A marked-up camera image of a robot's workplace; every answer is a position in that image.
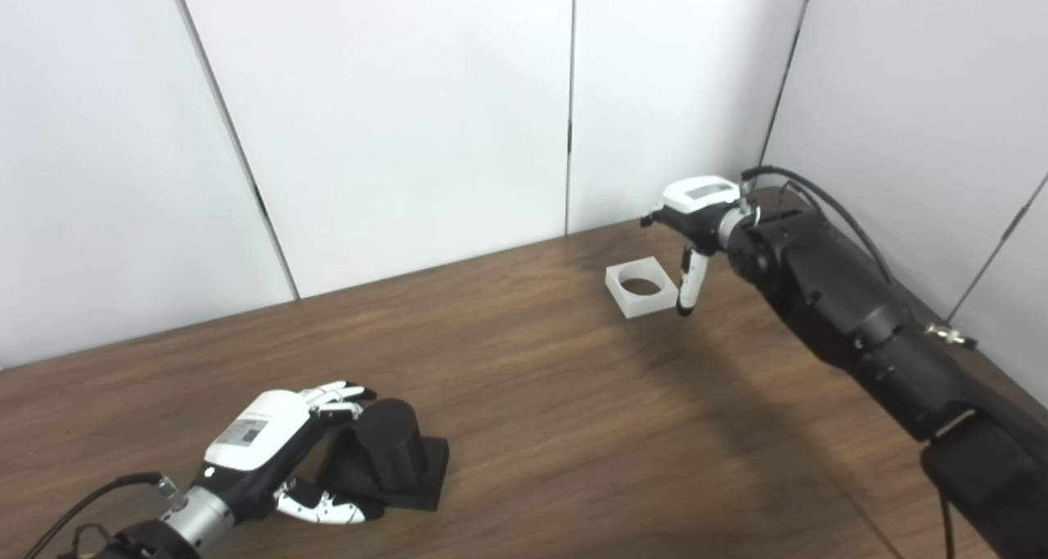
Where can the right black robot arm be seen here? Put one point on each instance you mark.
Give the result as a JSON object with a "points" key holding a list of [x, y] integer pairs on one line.
{"points": [[851, 313]]}

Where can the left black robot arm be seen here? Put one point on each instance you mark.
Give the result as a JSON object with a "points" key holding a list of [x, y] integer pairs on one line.
{"points": [[180, 522]]}

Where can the black peg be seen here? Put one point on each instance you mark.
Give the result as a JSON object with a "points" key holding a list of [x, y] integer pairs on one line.
{"points": [[393, 453]]}

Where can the white square piece with hole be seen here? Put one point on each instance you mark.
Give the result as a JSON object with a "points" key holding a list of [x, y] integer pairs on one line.
{"points": [[647, 304]]}

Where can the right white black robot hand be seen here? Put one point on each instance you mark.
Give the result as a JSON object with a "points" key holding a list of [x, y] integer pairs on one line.
{"points": [[696, 203]]}

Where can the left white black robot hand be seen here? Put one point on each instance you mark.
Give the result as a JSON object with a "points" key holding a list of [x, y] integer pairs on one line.
{"points": [[254, 436]]}

